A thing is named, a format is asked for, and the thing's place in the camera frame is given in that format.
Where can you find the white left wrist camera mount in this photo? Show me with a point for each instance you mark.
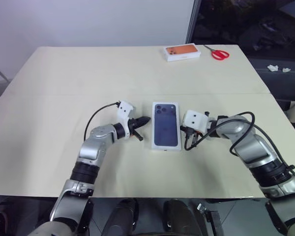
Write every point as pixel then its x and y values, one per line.
pixel 125 109

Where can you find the grey window frame post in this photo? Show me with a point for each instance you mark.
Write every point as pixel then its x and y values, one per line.
pixel 193 22

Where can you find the crumpled white paper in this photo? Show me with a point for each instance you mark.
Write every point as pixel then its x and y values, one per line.
pixel 273 67
pixel 286 69

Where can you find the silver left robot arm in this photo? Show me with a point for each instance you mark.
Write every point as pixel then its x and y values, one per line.
pixel 91 150

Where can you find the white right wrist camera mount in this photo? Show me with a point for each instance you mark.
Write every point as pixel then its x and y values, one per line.
pixel 195 120

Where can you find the white box with orange phone print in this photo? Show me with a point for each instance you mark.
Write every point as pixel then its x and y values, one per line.
pixel 182 52

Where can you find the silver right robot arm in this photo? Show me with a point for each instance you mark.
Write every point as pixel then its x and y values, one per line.
pixel 258 150

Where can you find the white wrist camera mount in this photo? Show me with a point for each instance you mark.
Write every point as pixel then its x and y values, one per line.
pixel 125 109
pixel 195 120

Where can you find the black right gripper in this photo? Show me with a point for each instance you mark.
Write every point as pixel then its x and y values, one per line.
pixel 191 132

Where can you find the dark rounded shape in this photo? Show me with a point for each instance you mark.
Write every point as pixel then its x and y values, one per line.
pixel 121 216
pixel 179 218

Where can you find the black metal bracket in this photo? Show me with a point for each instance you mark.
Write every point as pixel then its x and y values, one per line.
pixel 215 221

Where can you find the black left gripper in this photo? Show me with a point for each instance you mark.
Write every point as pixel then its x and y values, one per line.
pixel 132 126

